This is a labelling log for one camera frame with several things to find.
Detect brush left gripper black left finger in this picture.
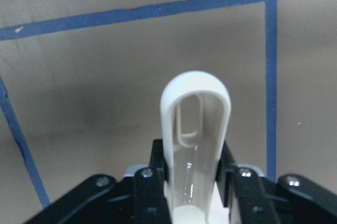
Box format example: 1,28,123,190
100,139,171,223

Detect beige hand brush black bristles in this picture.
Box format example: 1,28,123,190
160,71,231,223

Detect brush left gripper black right finger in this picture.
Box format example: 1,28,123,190
215,143,279,223

